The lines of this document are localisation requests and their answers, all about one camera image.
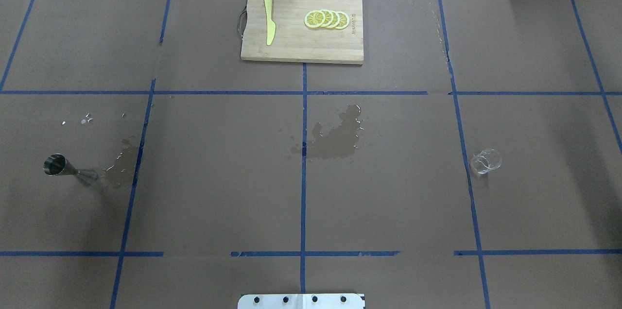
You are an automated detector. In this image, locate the bamboo cutting board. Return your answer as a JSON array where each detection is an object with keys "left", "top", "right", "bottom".
[{"left": 241, "top": 0, "right": 364, "bottom": 65}]

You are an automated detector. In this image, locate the yellow plastic knife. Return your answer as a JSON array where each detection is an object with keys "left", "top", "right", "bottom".
[{"left": 263, "top": 0, "right": 276, "bottom": 46}]

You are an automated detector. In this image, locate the clear glass shaker cup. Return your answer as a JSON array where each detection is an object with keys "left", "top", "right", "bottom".
[{"left": 470, "top": 148, "right": 502, "bottom": 175}]

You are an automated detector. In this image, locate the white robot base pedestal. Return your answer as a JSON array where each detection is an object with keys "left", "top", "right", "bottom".
[{"left": 237, "top": 293, "right": 366, "bottom": 309}]

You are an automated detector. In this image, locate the steel jigger measuring cup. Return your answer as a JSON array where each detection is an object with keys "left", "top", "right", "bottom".
[{"left": 43, "top": 154, "right": 99, "bottom": 187}]

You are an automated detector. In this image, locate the lemon slice nearest knife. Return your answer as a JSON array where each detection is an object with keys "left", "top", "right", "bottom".
[{"left": 304, "top": 10, "right": 325, "bottom": 29}]

